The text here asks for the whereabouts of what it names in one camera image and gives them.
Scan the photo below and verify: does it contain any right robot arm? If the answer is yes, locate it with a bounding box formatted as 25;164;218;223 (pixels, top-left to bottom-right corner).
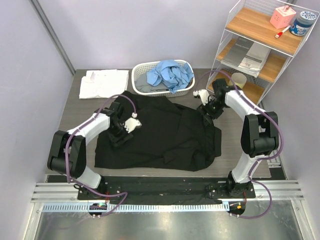
193;78;279;198

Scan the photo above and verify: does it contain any white grey booklet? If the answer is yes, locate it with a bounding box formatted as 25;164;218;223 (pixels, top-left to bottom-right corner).
238;42;271;77

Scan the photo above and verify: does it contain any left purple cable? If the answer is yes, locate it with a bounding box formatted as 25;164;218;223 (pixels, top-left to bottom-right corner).
64;94;138;217

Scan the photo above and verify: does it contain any pink cube power strip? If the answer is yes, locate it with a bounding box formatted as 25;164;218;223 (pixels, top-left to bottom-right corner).
269;5;297;29

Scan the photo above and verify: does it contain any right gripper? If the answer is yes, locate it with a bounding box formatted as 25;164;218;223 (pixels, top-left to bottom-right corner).
196;97;227;127

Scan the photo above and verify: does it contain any blue patterned jar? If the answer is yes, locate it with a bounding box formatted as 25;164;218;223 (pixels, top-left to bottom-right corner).
289;11;317;37

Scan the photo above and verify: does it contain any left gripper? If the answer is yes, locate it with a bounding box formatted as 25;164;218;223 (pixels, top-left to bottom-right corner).
107;121;133;149

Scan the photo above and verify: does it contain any white slotted cable duct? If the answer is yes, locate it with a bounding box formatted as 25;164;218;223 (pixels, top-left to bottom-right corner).
42;202;230;214

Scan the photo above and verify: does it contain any white plastic laundry basket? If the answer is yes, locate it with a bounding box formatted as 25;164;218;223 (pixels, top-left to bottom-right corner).
131;59;195;98

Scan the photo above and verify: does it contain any blue crumpled shirt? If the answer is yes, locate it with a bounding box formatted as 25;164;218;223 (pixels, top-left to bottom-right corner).
146;59;194;94

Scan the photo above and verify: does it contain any white wire wooden shelf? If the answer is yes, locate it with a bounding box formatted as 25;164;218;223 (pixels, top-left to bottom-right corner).
206;0;320;104

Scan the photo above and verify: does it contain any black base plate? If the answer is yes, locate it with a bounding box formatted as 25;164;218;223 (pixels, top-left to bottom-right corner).
77;174;256;205

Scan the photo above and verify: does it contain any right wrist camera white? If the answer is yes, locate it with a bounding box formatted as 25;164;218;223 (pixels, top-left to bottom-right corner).
193;89;210;106

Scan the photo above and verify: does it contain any black long sleeve shirt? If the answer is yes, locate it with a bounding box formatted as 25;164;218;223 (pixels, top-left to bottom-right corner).
94;91;222;172

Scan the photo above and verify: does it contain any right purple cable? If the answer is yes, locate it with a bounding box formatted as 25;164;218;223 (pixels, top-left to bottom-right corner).
193;69;285;219

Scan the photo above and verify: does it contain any purple cable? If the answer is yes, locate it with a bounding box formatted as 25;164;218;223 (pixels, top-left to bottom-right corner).
64;94;138;217
193;69;285;219

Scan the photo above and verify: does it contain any grey shirt in basket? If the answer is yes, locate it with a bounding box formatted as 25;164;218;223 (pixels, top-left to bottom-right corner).
134;74;168;93

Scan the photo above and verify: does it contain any aluminium frame rail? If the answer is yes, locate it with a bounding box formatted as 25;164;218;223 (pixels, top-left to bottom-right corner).
31;180;304;202

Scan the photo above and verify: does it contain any yellow translucent cup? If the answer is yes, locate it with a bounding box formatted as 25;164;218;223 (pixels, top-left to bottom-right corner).
231;72;247;89

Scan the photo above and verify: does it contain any folded white shirt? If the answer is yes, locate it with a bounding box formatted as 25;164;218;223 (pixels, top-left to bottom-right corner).
79;69;129;99

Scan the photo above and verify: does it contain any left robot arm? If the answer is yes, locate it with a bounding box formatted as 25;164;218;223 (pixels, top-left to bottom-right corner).
47;102;142;200

